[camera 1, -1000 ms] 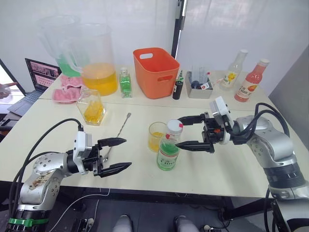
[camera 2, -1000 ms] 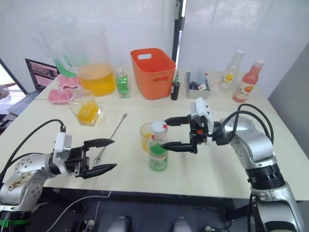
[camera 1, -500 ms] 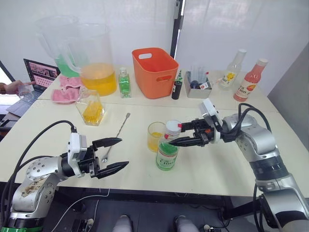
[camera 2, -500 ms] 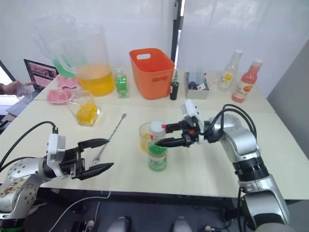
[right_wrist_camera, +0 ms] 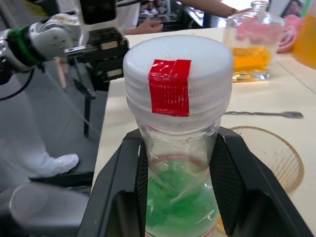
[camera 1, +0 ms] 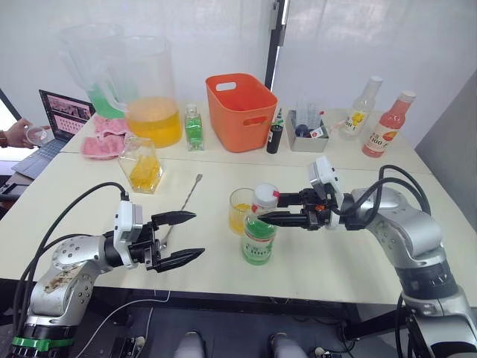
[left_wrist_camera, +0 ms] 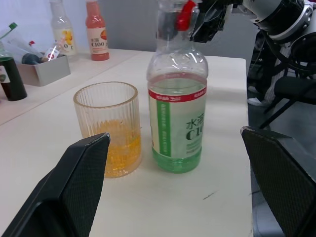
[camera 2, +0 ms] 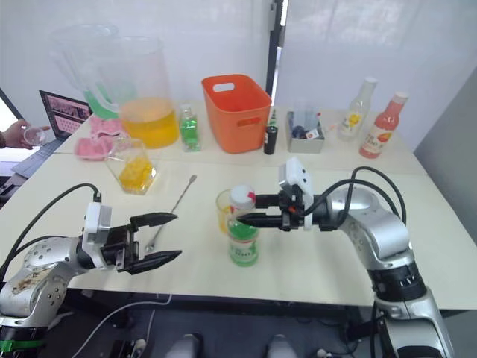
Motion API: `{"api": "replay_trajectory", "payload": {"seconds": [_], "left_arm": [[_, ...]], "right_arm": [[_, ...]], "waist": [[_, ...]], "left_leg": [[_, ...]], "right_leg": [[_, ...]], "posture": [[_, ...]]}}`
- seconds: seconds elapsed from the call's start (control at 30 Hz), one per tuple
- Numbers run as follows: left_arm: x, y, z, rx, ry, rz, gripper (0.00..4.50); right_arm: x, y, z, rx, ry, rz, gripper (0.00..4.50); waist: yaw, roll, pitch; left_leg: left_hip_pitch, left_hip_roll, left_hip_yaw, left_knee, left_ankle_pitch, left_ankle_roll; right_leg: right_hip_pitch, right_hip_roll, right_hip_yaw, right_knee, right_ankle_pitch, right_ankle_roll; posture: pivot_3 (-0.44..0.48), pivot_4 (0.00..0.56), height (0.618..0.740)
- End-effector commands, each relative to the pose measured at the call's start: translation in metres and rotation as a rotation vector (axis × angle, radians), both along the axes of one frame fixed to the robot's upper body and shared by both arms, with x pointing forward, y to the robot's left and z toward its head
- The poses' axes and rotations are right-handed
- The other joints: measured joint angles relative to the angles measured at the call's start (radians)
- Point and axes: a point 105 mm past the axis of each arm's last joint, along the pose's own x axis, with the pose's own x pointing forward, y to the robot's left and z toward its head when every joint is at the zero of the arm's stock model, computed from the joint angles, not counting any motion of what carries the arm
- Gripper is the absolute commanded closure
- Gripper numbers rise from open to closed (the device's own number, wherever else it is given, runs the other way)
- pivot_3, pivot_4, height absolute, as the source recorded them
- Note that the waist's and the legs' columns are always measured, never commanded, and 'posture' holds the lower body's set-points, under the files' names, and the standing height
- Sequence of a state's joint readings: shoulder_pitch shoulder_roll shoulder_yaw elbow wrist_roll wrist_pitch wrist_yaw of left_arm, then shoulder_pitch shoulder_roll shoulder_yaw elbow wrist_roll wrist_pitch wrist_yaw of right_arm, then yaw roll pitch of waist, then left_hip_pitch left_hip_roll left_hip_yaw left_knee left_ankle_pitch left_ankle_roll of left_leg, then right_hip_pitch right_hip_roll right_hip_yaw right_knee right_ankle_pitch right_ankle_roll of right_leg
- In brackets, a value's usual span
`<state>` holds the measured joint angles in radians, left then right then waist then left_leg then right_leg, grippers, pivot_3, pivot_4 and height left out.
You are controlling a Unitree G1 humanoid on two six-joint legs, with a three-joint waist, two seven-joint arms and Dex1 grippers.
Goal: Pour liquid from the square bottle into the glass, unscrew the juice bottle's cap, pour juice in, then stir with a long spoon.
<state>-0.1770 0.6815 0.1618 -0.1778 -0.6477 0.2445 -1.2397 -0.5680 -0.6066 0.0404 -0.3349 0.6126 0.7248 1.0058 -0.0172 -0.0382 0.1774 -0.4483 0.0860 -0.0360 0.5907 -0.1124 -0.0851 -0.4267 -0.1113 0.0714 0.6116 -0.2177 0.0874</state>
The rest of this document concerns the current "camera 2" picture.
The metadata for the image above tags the angular glass with yellow pieces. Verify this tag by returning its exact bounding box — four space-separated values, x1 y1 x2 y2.
106 138 158 195

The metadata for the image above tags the clear plastic cup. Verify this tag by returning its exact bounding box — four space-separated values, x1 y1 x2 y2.
22 125 48 148

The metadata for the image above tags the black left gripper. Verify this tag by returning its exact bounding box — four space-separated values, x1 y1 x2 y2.
100 212 183 276

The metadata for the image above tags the long metal stirring spoon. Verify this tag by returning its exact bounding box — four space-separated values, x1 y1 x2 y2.
144 175 198 252

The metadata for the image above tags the small black bottle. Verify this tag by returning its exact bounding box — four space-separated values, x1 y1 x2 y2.
263 125 279 156

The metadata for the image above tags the grey square box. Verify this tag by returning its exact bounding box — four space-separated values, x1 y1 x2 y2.
285 109 326 154

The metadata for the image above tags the green juice bottle white cap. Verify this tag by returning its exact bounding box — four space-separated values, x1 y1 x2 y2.
226 184 260 267

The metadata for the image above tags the black table frame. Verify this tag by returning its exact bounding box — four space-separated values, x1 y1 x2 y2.
66 289 376 313

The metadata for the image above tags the clear bottle with yellow label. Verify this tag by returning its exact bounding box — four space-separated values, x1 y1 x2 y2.
336 76 379 143

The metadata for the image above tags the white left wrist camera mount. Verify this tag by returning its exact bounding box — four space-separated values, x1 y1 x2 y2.
80 202 113 269

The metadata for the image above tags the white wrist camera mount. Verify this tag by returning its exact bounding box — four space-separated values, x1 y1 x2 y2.
277 156 316 231
80 202 113 269

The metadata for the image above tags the white cable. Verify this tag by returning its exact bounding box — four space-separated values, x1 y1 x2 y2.
79 293 173 358

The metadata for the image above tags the clear pitcher with green liquid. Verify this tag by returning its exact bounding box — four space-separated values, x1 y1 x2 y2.
49 23 126 121

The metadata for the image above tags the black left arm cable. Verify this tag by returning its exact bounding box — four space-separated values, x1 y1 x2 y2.
0 183 103 279

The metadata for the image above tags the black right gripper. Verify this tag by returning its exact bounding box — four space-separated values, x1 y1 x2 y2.
236 189 306 233

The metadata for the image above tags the pink juice bottle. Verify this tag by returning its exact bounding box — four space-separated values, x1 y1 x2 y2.
358 90 410 159

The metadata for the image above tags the person's bare hand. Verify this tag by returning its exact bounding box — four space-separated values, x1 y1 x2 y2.
0 119 51 151

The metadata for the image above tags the orange plastic basket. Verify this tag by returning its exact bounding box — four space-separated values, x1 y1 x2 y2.
200 73 274 154

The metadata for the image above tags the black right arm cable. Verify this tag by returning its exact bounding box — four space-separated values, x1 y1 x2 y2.
308 166 408 225

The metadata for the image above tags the clear pitcher with yellow liquid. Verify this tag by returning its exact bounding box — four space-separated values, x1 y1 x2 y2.
110 35 180 151

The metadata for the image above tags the pink cloth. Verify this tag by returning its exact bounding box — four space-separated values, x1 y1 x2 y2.
74 114 126 162

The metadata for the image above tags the open laptop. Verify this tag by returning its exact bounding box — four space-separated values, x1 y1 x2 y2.
10 89 95 179

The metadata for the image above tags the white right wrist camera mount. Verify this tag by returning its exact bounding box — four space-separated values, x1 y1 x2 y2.
277 156 316 231

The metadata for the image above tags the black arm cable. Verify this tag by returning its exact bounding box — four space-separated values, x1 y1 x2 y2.
308 166 408 225
0 183 103 279

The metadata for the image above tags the dark vertical wall post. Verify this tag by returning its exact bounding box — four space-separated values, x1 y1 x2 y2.
265 0 288 102

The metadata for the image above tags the square bottle with green liquid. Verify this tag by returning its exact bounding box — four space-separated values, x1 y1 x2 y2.
178 103 203 153

